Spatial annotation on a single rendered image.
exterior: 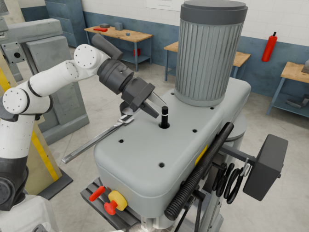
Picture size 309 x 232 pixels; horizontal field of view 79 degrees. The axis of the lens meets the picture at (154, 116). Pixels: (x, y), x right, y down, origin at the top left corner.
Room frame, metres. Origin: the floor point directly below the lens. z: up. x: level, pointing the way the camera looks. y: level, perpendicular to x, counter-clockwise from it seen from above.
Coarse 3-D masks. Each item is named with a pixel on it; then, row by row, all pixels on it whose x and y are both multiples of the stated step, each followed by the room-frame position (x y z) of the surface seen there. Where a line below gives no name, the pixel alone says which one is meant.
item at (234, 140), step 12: (240, 120) 0.90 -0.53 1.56; (240, 132) 0.79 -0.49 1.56; (228, 144) 0.73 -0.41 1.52; (240, 144) 0.88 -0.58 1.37; (216, 156) 0.69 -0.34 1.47; (228, 156) 0.70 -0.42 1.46; (216, 168) 0.68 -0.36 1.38; (216, 204) 0.69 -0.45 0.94; (204, 216) 0.67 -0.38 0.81; (216, 216) 0.92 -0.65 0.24; (204, 228) 0.66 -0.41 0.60
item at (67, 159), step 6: (120, 120) 0.48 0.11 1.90; (132, 120) 0.48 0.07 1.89; (114, 126) 0.45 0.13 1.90; (120, 126) 0.45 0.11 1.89; (102, 132) 0.42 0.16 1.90; (108, 132) 0.42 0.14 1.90; (96, 138) 0.39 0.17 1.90; (102, 138) 0.40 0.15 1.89; (84, 144) 0.37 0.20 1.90; (90, 144) 0.37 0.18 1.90; (78, 150) 0.35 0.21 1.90; (84, 150) 0.35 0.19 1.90; (66, 156) 0.33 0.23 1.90; (72, 156) 0.33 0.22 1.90; (66, 162) 0.31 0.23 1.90
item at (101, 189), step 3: (102, 186) 0.36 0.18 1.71; (99, 189) 0.34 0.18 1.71; (102, 189) 0.35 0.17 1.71; (96, 192) 0.33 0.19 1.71; (99, 192) 0.34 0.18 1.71; (102, 192) 0.34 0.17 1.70; (93, 195) 0.32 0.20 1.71; (96, 195) 0.33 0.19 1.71; (99, 195) 0.33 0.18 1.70; (90, 198) 0.32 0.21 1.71; (93, 198) 0.32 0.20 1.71; (96, 198) 0.32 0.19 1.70
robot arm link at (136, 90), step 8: (120, 64) 0.53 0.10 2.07; (112, 72) 0.50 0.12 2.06; (120, 72) 0.50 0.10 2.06; (128, 72) 0.51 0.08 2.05; (112, 80) 0.49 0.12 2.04; (120, 80) 0.48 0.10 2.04; (128, 80) 0.50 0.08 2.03; (136, 80) 0.52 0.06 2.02; (112, 88) 0.49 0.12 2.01; (120, 88) 0.49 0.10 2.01; (128, 88) 0.47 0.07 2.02; (136, 88) 0.48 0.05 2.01; (144, 88) 0.50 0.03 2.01; (152, 88) 0.51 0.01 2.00; (128, 96) 0.47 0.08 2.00; (136, 96) 0.45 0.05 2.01; (144, 96) 0.46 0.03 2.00; (136, 104) 0.44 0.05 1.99
